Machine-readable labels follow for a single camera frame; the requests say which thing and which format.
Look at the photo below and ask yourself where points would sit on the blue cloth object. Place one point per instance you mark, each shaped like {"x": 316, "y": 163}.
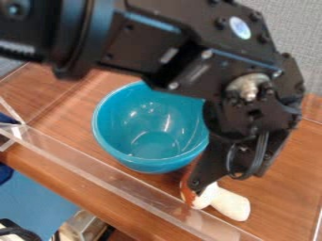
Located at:
{"x": 6, "y": 171}

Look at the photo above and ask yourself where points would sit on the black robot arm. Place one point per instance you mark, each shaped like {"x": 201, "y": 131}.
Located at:
{"x": 198, "y": 48}

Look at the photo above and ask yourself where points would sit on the clear acrylic front barrier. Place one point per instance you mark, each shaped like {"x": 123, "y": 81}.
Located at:
{"x": 139, "y": 209}

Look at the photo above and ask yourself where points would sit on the blue ceramic bowl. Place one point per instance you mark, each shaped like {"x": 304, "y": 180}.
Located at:
{"x": 151, "y": 130}

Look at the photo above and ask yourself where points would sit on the black object bottom left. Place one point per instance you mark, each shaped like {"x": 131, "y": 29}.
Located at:
{"x": 11, "y": 228}

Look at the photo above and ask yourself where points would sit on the brown and white toy mushroom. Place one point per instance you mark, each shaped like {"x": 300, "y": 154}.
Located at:
{"x": 230, "y": 204}

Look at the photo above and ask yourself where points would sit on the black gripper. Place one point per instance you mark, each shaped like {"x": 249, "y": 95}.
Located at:
{"x": 238, "y": 160}

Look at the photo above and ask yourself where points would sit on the clear box under table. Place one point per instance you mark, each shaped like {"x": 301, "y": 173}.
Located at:
{"x": 83, "y": 227}

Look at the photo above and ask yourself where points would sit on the clear acrylic barrier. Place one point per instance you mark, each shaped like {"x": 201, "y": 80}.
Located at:
{"x": 312, "y": 108}
{"x": 139, "y": 209}

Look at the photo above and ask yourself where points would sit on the clear acrylic left bracket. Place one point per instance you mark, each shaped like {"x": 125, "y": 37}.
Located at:
{"x": 15, "y": 128}

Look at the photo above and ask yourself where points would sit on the clear acrylic back barrier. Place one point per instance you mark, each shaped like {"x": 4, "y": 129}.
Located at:
{"x": 312, "y": 108}

